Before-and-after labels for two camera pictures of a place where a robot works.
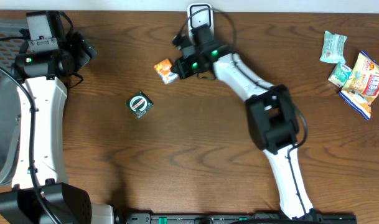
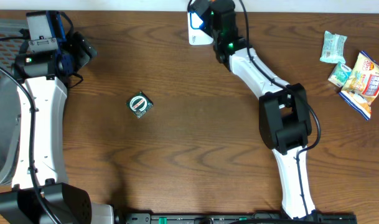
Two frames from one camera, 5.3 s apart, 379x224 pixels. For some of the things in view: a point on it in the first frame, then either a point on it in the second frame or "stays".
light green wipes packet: [333, 49] stays
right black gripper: [182, 71] → [206, 24]
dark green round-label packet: [139, 104] stays
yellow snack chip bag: [363, 84] stays
